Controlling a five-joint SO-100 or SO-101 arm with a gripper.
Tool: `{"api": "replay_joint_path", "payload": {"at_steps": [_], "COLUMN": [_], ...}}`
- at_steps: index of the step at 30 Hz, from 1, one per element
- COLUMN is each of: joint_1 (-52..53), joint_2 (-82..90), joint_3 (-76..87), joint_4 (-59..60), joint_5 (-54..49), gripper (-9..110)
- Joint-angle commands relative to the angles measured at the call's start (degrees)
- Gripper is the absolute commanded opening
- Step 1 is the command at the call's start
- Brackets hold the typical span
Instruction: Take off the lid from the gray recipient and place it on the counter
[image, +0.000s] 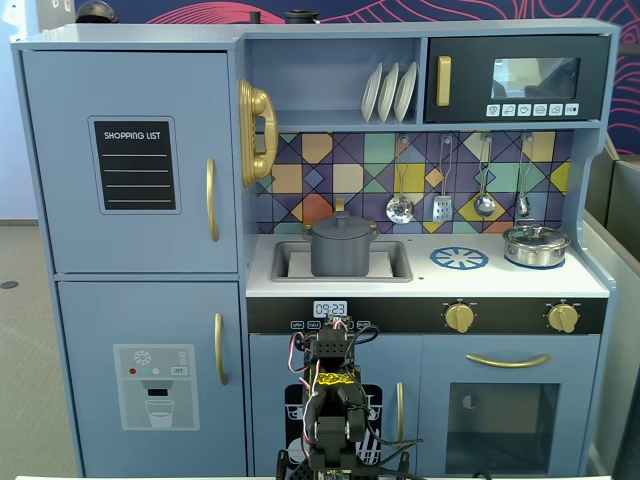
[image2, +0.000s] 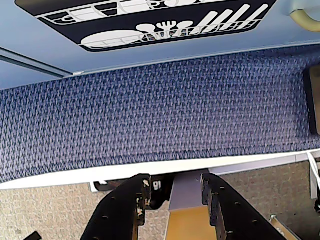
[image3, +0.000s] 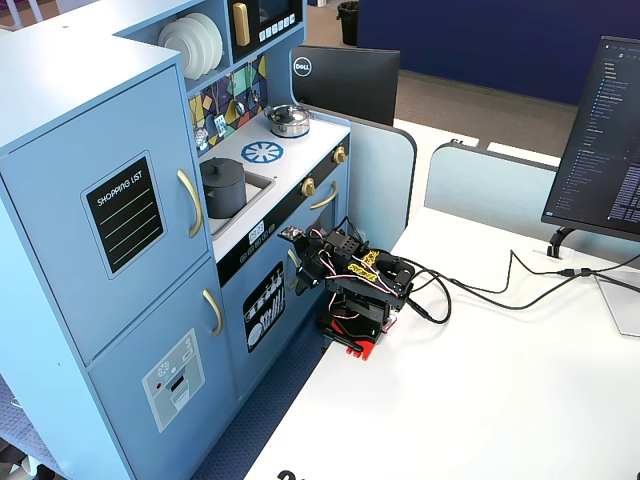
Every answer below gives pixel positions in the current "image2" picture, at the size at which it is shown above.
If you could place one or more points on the small black bar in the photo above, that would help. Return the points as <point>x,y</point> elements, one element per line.
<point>33,236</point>

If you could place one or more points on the wooden block gray top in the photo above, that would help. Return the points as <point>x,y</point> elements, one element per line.
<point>186,200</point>

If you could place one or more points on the blue dishwasher door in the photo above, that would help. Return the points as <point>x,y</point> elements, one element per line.
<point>50,32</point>

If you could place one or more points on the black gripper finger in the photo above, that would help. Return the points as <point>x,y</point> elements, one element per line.
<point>235,215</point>
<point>117,215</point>

